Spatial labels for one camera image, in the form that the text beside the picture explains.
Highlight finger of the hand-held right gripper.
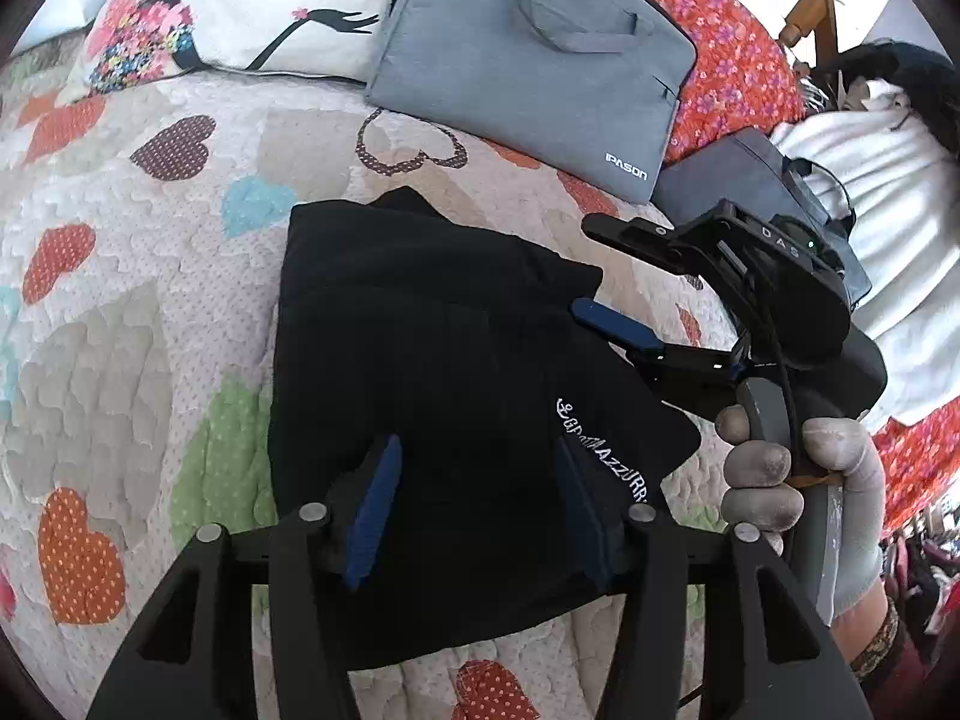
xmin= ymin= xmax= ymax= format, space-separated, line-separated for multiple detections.
xmin=582 ymin=211 xmax=725 ymax=275
xmin=571 ymin=298 xmax=741 ymax=407

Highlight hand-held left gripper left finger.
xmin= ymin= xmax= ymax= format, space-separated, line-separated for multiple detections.
xmin=88 ymin=433 xmax=404 ymax=720

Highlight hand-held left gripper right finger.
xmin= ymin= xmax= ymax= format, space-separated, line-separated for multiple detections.
xmin=553 ymin=439 xmax=875 ymax=720

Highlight black pants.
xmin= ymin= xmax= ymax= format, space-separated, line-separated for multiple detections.
xmin=266 ymin=186 xmax=702 ymax=672

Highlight person's right forearm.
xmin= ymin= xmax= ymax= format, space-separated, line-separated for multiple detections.
xmin=831 ymin=581 xmax=935 ymax=702

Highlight person's right hand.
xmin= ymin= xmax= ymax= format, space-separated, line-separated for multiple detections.
xmin=715 ymin=403 xmax=887 ymax=620

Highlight dark grey bag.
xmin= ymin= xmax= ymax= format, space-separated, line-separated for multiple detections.
xmin=651 ymin=127 xmax=875 ymax=316

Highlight white cloth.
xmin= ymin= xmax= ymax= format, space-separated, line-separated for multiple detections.
xmin=771 ymin=79 xmax=960 ymax=428

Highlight light grey laptop bag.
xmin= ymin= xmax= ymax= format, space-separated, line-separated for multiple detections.
xmin=365 ymin=0 xmax=698 ymax=205

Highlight dark fluffy cloth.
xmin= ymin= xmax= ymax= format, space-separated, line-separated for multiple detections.
xmin=814 ymin=43 xmax=960 ymax=136

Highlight heart-patterned quilt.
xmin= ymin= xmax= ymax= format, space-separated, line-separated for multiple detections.
xmin=0 ymin=52 xmax=751 ymax=720

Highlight printed pillow with silhouette figure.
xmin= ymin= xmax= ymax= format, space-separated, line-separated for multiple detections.
xmin=56 ymin=0 xmax=397 ymax=106

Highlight white pillow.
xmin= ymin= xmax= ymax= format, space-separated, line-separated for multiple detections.
xmin=11 ymin=0 xmax=132 ymax=57

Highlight black cable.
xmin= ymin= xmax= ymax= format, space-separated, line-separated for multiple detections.
xmin=769 ymin=289 xmax=800 ymax=485

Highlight wooden bed frame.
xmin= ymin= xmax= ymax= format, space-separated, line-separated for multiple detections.
xmin=709 ymin=0 xmax=841 ymax=65

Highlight beaded bracelet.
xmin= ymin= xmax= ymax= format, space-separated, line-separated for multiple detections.
xmin=851 ymin=604 xmax=901 ymax=680

